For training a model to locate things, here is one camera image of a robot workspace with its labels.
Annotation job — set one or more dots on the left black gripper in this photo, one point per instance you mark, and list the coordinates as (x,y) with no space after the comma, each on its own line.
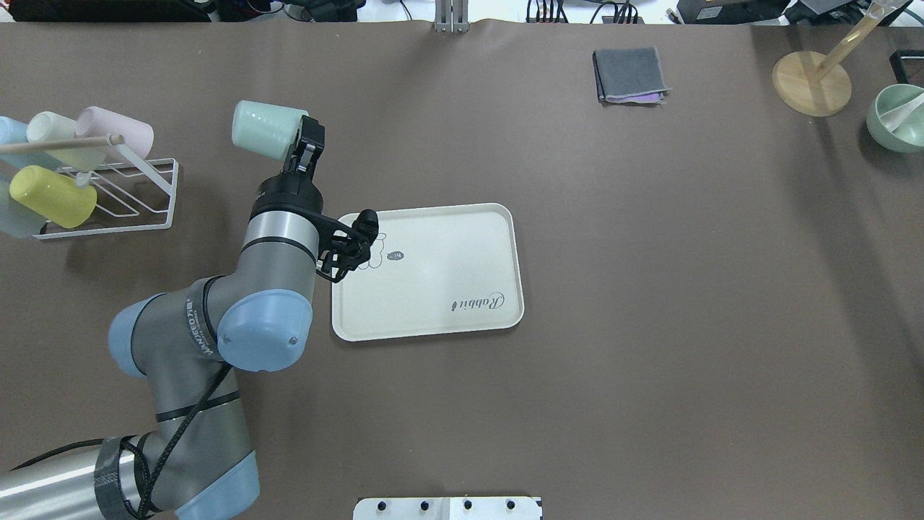
(290,194)

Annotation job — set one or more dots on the sage green cup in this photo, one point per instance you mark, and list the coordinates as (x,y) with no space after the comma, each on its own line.
(264,128)

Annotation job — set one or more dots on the cream rabbit tray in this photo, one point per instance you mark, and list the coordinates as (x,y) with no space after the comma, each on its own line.
(433,270)

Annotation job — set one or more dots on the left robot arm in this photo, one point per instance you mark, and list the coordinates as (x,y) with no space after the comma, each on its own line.
(199,462)

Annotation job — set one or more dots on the pink cup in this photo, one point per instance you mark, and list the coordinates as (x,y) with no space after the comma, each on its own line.
(98,122)

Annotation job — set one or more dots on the yellow-green cup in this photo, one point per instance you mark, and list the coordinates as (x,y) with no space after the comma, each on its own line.
(55,196)

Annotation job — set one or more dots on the white cream cup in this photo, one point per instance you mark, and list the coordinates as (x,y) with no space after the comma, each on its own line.
(48,126)

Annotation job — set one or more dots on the light blue cup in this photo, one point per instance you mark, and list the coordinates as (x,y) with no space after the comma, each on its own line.
(15,132)

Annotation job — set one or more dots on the pale grey-blue cup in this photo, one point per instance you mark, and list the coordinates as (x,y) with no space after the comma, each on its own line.
(16,219)

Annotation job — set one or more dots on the folded grey cloth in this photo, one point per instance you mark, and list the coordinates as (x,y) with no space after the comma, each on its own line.
(629,75)

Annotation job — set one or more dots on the wooden mug tree stand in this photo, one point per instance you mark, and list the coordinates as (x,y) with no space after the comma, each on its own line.
(816,85)

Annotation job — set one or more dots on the white ceramic spoon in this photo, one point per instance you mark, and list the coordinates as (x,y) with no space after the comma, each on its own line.
(894,118)

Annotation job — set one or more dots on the green bowl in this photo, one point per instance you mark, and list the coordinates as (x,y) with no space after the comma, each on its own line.
(909,136)

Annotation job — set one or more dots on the white wire cup rack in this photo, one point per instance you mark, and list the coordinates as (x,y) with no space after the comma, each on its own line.
(133,194)

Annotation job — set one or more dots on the wooden rack handle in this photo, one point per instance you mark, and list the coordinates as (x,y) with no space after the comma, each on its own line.
(63,144)

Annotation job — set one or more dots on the aluminium frame post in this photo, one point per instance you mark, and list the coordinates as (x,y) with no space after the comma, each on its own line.
(451,16)

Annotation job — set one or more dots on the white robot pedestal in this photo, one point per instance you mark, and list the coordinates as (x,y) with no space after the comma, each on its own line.
(458,507)

